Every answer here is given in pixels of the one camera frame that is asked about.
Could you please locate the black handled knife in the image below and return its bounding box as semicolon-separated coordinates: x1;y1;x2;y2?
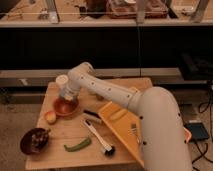
83;110;102;124

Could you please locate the red bowl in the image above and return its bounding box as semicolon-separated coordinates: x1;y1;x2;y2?
53;98;79;117

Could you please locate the yellow sponge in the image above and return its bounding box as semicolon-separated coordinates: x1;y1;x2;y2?
62;94;73;101

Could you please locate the orange dish rack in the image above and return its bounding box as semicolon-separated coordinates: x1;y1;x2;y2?
97;86;193;169

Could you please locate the white dish brush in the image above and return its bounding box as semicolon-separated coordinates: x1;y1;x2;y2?
84;120;115;156

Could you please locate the silver fork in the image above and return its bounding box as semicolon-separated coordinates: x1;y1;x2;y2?
131;123;141;144

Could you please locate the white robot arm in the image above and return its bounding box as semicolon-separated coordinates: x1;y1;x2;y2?
56;62;192;171

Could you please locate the black box on floor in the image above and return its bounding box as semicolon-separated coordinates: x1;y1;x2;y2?
185;122;209;141

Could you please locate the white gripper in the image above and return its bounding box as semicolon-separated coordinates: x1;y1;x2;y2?
60;80;80;100

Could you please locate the green pepper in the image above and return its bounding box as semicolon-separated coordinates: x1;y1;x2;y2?
64;137;92;152

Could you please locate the orange round fruit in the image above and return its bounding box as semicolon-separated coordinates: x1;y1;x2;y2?
44;111;56;124

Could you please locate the dark brown bowl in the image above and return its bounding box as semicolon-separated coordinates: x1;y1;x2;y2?
20;128;50;155

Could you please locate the white cup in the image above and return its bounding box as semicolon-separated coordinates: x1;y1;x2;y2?
55;74;68;89

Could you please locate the wooden table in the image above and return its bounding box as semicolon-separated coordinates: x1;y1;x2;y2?
25;82;142;171

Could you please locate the black cable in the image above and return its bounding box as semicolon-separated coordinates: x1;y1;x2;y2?
192;96;213;164

